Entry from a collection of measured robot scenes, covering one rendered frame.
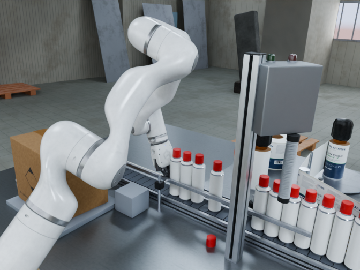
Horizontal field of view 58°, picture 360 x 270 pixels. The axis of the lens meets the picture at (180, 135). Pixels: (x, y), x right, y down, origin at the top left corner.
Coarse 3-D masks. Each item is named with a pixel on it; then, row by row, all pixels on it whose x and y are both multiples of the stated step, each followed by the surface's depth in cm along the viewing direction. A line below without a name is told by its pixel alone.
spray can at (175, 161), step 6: (174, 150) 130; (180, 150) 130; (174, 156) 131; (180, 156) 131; (174, 162) 130; (180, 162) 131; (174, 168) 131; (180, 168) 132; (174, 174) 132; (174, 186) 134; (174, 192) 135
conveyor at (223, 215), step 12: (132, 180) 148; (144, 180) 148; (156, 180) 149; (168, 192) 139; (192, 204) 130; (204, 204) 131; (216, 216) 123; (276, 240) 110; (300, 252) 105; (336, 264) 100
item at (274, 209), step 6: (276, 180) 108; (276, 186) 106; (270, 192) 108; (276, 192) 107; (270, 198) 108; (276, 198) 106; (270, 204) 108; (276, 204) 107; (282, 204) 108; (270, 210) 109; (276, 210) 108; (270, 216) 109; (276, 216) 109; (270, 222) 110; (264, 228) 113; (270, 228) 111; (276, 228) 110; (264, 234) 113; (270, 234) 111; (276, 234) 111
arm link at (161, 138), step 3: (162, 135) 133; (165, 135) 134; (150, 138) 134; (153, 138) 133; (156, 138) 132; (159, 138) 133; (162, 138) 133; (165, 138) 134; (150, 141) 134; (153, 141) 134; (156, 141) 133; (159, 141) 133; (162, 141) 134
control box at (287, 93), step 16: (272, 64) 84; (288, 64) 85; (304, 64) 86; (272, 80) 83; (288, 80) 85; (304, 80) 86; (320, 80) 88; (256, 96) 88; (272, 96) 85; (288, 96) 86; (304, 96) 88; (256, 112) 89; (272, 112) 86; (288, 112) 88; (304, 112) 90; (256, 128) 89; (272, 128) 88; (288, 128) 90; (304, 128) 91
